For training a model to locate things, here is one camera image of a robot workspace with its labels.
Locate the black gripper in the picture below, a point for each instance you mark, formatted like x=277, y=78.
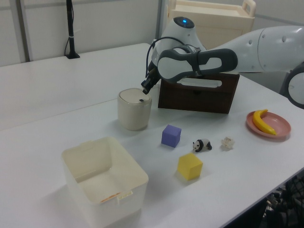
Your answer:
x=152, y=73

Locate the beige push-lid trash can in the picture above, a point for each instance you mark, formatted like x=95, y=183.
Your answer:
x=134, y=111

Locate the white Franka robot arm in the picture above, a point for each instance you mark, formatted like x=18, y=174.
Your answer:
x=213, y=62

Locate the dark brown wooden box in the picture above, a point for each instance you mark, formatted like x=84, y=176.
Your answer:
x=194, y=101

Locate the purple foam cube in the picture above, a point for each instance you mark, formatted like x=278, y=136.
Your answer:
x=170, y=137

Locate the small panda figurine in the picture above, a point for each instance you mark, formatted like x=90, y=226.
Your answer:
x=202, y=145

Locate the yellow foam cube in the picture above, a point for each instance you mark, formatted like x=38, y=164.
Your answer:
x=188, y=167

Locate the cream plastic storage cabinet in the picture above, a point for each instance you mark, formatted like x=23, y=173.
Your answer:
x=213, y=23

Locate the black pole with clamp base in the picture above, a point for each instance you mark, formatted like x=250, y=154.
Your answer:
x=70, y=28

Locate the crumpled white paper ball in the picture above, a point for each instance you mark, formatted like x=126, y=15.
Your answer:
x=227, y=143

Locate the translucent white plastic bin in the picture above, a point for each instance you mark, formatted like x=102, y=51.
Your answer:
x=133, y=190

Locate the yellow toy banana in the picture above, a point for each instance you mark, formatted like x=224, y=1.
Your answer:
x=258, y=121

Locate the pink plate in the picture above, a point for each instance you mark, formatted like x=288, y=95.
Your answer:
x=279, y=123

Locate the black mesh chair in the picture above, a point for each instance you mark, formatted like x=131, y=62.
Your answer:
x=288, y=202

